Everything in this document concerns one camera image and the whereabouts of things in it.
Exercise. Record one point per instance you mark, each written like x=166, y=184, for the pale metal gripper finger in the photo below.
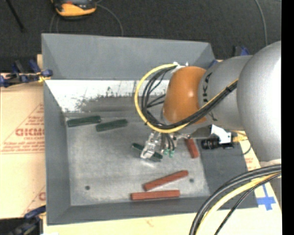
x=147, y=150
x=156, y=139

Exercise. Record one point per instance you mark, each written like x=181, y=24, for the dark green block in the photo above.
x=83, y=121
x=136, y=148
x=111, y=125

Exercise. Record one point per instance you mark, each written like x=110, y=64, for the red-brown flat block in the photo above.
x=165, y=180
x=154, y=195
x=192, y=148

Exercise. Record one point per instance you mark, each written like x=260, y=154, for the grey metal bin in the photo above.
x=107, y=160

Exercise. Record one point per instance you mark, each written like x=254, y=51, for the brown cardboard board red print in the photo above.
x=19, y=170

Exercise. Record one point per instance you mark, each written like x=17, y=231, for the black cylinder on white bracket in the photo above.
x=220, y=133

